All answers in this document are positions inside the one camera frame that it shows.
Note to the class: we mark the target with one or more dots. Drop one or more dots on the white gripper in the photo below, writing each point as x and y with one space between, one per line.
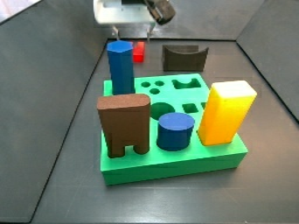
111 12

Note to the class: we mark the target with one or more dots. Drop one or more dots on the red double-square block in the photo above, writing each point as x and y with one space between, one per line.
139 51

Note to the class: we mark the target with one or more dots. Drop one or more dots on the green foam shape board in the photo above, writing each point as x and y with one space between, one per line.
177 152

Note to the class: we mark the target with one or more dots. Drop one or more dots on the blue hexagonal prism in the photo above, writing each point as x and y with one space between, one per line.
121 60

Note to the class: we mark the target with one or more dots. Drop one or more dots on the black curved stand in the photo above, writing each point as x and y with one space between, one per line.
185 58

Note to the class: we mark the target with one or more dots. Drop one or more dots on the brown arch block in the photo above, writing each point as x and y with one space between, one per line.
125 118

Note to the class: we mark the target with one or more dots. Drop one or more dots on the yellow rectangular block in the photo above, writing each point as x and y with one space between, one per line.
230 100

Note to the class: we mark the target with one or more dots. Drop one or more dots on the blue short cylinder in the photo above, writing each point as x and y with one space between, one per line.
174 131

